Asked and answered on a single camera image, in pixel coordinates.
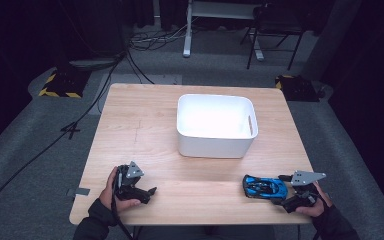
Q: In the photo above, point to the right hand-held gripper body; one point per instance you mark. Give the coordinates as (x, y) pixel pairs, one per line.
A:
(305, 186)

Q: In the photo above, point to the person's right hand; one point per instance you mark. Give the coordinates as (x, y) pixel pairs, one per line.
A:
(318, 206)

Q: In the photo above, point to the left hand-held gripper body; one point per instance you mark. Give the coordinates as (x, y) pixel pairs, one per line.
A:
(130, 181)

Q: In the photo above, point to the white plastic bin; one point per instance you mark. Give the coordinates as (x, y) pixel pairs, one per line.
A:
(213, 123)

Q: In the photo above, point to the yellow black striped stand base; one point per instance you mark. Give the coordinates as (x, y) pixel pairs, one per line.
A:
(63, 83)
(296, 88)

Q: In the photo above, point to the person's left hand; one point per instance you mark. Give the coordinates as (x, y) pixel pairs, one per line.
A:
(108, 196)

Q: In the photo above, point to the grey tape strip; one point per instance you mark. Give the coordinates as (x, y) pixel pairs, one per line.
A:
(80, 192)

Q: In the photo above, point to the white desk frame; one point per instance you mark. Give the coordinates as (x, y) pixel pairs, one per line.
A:
(188, 33)

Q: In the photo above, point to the black chair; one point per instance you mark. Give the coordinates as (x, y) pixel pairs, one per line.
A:
(273, 26)

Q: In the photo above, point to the black tape cross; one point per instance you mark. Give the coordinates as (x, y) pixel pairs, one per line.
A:
(70, 129)

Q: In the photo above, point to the blue toy car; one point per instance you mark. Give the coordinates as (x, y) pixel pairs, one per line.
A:
(263, 187)

